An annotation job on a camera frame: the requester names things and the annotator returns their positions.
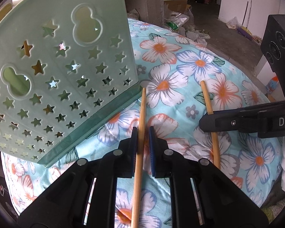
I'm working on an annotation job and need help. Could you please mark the wooden chopstick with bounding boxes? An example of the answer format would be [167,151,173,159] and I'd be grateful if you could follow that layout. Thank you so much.
[131,88,147,228]
[200,80,221,169]

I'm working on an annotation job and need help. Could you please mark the floral blue cloth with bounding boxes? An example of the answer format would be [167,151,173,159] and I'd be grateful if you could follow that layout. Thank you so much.
[1,19,282,215]

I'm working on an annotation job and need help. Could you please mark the mint green utensil basket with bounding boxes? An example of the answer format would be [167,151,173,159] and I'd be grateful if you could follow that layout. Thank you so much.
[0,0,141,166]

